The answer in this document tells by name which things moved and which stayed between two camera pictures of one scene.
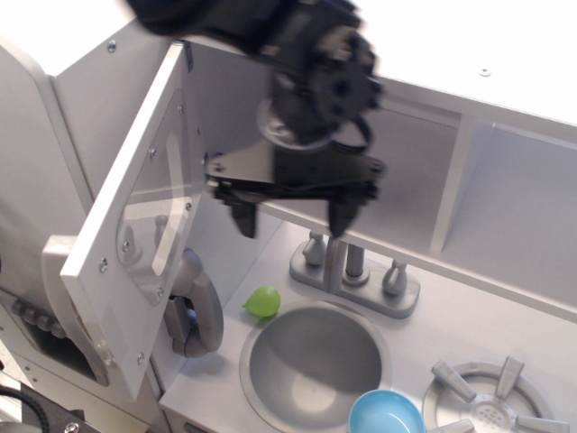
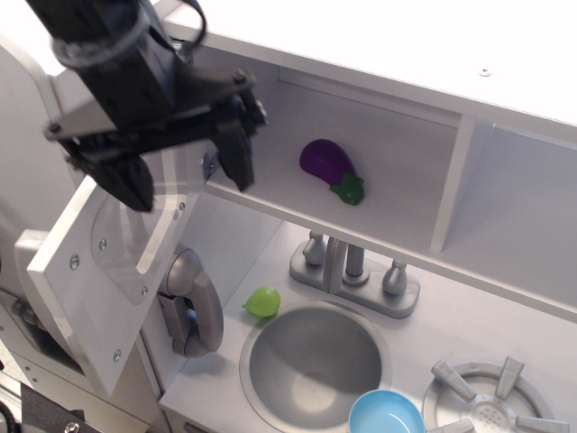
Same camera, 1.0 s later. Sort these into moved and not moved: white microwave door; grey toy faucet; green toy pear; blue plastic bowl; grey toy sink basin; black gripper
Moved: white microwave door; black gripper
Not moved: grey toy faucet; green toy pear; blue plastic bowl; grey toy sink basin
